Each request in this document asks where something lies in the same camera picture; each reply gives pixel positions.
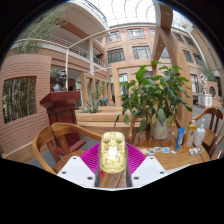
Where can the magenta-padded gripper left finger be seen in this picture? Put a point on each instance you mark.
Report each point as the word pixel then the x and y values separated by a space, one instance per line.
pixel 76 171

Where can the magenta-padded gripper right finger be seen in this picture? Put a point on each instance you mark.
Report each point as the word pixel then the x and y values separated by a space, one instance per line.
pixel 148 171

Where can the yellow computer mouse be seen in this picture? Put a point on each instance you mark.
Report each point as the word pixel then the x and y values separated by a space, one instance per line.
pixel 113 152

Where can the blue-rimmed oval sticker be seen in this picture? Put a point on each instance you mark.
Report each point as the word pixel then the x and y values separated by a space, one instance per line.
pixel 158 149
pixel 151 152

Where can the beige sticker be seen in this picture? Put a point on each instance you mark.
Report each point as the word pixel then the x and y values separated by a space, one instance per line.
pixel 144 151

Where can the light blue sticker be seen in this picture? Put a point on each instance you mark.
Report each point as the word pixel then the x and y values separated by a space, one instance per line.
pixel 166 150

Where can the small white sticker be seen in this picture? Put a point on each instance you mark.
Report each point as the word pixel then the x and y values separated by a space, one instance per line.
pixel 173 152

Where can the round-backed wooden armchair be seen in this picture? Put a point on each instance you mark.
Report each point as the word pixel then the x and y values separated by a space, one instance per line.
pixel 210 133
pixel 130 133
pixel 50 136

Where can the blue squeeze tube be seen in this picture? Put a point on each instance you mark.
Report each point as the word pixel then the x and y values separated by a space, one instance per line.
pixel 180 138

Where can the small clear plastic bag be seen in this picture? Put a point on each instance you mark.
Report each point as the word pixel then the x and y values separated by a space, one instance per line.
pixel 194 151

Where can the yellow dish soap bottle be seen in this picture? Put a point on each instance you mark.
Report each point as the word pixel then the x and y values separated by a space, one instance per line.
pixel 190 135

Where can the wooden planter box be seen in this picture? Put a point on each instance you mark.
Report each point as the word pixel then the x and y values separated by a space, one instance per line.
pixel 100 118

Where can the white pump bottle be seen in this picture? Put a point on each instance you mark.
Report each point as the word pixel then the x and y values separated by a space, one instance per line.
pixel 199 135

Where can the spiky green agave plant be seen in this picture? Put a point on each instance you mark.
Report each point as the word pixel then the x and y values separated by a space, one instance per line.
pixel 90 106

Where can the green plant in white pot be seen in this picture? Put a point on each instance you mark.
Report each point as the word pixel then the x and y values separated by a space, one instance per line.
pixel 153 93

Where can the dark bust statue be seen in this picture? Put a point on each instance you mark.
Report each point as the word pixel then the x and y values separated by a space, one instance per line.
pixel 60 81

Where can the dark red wooden pedestal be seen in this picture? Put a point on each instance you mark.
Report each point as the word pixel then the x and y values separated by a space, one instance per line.
pixel 63 110

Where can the white sculpture on pedestal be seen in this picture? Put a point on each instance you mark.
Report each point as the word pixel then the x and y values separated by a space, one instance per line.
pixel 204 91

